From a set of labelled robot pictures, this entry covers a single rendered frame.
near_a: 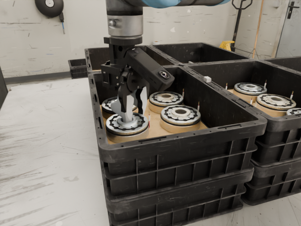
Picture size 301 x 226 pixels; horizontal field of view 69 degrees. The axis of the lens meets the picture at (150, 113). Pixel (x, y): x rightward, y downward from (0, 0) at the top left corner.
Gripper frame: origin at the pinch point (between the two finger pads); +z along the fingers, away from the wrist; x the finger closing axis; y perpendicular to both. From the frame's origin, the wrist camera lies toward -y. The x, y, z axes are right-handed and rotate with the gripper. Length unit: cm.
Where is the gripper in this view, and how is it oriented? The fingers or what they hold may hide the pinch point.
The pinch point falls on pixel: (136, 119)
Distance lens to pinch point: 55.7
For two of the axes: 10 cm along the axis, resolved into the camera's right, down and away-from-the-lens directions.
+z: 0.0, 8.9, 4.5
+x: -5.7, 3.7, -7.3
